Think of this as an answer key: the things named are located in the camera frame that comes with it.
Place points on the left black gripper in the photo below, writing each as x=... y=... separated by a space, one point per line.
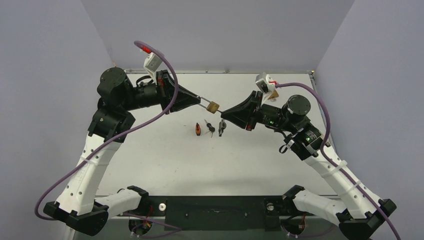
x=166 y=89

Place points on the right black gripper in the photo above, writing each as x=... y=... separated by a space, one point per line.
x=255 y=110

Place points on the small padlock keys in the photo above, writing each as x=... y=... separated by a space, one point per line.
x=221 y=127

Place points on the small brass padlock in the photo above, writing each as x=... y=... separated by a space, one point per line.
x=212 y=106

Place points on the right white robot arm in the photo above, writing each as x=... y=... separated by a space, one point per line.
x=357 y=211

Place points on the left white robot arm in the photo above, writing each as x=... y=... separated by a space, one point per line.
x=77 y=206

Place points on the large brass padlock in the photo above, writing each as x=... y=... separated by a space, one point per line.
x=273 y=96

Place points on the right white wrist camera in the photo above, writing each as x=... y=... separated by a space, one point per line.
x=266 y=85

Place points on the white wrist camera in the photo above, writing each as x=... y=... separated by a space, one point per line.
x=266 y=85
x=152 y=62

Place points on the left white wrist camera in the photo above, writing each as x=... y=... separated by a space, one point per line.
x=152 y=62

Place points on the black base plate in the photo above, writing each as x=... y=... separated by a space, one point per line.
x=218 y=213

